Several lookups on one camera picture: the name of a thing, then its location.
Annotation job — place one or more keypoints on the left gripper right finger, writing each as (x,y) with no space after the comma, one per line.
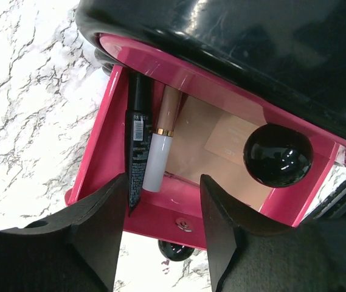
(248,251)

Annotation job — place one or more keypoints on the slim concealer tube white cap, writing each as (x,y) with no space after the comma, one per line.
(161,140)

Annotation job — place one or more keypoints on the pink top drawer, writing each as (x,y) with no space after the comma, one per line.
(209,88)

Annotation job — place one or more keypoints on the square copper compact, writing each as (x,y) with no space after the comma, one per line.
(208,140)

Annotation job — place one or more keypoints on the black mascara stick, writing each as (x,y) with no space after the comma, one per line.
(138,133)

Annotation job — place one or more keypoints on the pink drawer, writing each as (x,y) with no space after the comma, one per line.
(209,88)
(174,214)

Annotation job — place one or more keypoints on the black makeup drawer organizer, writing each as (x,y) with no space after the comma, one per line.
(292,54)

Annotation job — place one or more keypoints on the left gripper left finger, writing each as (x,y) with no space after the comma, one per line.
(75,249)

